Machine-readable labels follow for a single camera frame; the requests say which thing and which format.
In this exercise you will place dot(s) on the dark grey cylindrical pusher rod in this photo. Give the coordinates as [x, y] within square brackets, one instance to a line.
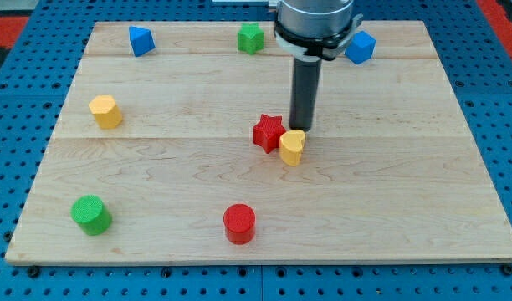
[305, 82]

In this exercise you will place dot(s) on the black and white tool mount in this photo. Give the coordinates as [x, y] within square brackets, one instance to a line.
[314, 49]

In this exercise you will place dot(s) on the red cylinder block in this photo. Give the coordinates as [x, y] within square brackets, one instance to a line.
[239, 221]

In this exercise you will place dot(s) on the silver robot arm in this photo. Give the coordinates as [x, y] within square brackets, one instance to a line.
[312, 31]

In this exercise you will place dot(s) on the blue cube block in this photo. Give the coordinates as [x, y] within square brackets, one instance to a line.
[361, 48]

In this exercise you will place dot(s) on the green star block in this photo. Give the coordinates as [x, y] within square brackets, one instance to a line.
[250, 38]

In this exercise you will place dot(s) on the yellow heart block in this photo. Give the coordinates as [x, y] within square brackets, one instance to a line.
[291, 146]

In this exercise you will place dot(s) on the red star block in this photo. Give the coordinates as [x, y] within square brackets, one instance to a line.
[267, 131]

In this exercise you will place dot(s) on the blue triangular prism block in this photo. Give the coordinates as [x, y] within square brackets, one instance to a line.
[141, 40]

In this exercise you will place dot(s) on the light wooden board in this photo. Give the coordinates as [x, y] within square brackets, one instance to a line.
[390, 172]

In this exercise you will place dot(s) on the yellow hexagon block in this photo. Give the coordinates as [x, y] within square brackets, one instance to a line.
[105, 111]

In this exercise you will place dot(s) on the green cylinder block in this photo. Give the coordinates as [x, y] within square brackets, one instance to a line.
[91, 215]

